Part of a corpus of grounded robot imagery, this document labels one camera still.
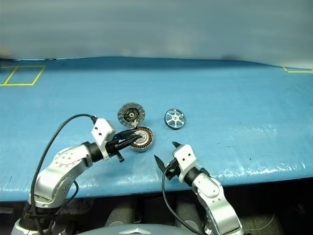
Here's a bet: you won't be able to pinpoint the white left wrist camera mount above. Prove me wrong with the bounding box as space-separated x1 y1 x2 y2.
90 118 117 162

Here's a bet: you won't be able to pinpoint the silver spoked rotor black rim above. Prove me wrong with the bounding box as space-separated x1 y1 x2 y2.
164 108 187 129

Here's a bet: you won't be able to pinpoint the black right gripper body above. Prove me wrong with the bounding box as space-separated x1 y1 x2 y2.
163 159 181 180

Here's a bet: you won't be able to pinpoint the grey robot torso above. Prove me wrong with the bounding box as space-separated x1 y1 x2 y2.
80 223 196 235

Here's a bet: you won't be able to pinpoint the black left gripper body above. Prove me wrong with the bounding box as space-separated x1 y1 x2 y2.
105 133 126 164

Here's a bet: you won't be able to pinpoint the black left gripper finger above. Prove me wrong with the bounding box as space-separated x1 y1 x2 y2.
118 137 139 149
114 130 137 141

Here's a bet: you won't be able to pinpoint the thin white wire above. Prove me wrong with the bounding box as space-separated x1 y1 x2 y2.
253 211 277 231

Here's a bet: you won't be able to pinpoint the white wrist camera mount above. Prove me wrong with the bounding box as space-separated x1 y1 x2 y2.
90 118 117 162
172 144 199 183

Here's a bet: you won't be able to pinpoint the round motor housing copper windings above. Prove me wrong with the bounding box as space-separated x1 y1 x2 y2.
129 126 155 153

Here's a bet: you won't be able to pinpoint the blue plastic table cover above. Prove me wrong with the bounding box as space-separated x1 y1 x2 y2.
0 56 313 203

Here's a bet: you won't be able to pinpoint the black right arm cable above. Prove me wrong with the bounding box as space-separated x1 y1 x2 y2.
162 164 203 235

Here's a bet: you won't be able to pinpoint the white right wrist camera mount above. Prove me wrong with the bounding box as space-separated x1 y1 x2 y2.
172 144 199 183

